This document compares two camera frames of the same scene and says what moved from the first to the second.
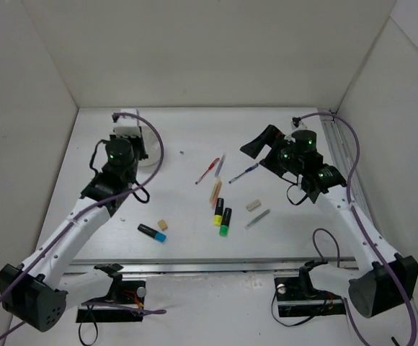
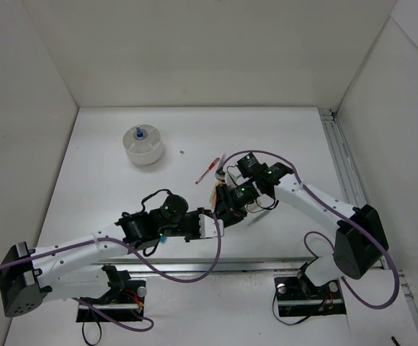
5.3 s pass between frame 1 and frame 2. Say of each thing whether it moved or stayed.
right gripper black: moved
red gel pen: stayed
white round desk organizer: stayed
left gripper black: moved
